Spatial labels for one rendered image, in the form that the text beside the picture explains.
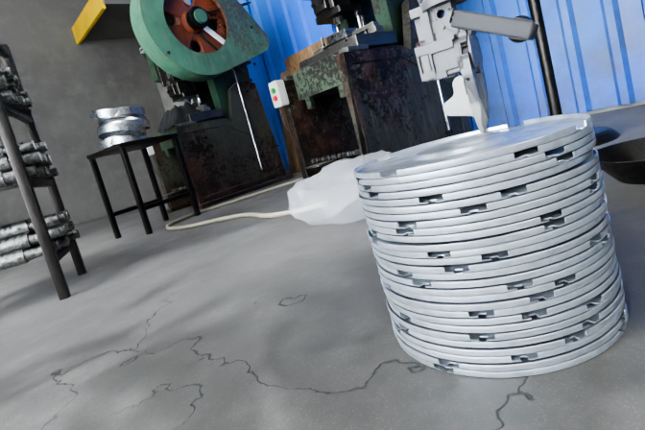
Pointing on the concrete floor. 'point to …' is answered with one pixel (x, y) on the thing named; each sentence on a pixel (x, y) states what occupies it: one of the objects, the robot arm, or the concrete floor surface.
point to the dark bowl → (625, 160)
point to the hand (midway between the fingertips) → (486, 122)
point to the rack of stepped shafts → (30, 156)
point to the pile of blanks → (501, 265)
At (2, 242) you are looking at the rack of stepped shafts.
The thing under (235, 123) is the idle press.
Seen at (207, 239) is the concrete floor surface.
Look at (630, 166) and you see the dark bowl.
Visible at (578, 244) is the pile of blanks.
